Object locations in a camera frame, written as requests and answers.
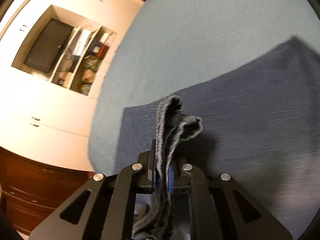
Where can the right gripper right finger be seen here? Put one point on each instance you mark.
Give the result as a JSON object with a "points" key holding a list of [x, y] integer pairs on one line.
{"points": [[220, 208]]}

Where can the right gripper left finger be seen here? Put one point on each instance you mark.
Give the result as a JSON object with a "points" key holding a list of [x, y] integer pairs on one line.
{"points": [[104, 207]]}

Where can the dark blue denim jeans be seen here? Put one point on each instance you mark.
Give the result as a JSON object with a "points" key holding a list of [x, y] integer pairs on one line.
{"points": [[258, 123]]}

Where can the dark wooden drawer chest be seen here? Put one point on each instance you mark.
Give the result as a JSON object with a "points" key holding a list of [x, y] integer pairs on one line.
{"points": [[31, 190]]}

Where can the brown bag on shelf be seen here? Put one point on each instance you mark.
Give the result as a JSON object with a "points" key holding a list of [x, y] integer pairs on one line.
{"points": [[89, 75]]}

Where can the blue quilted bed cover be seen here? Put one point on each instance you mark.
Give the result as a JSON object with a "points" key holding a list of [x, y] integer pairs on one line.
{"points": [[173, 44]]}

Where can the black flat television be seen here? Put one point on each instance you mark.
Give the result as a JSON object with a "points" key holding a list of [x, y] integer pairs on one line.
{"points": [[48, 46]]}

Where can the white books on shelf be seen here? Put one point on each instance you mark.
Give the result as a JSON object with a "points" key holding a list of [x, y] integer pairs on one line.
{"points": [[81, 42]]}

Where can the cream wall cabinet unit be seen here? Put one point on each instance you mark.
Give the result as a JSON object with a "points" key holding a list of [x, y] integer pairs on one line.
{"points": [[47, 117]]}

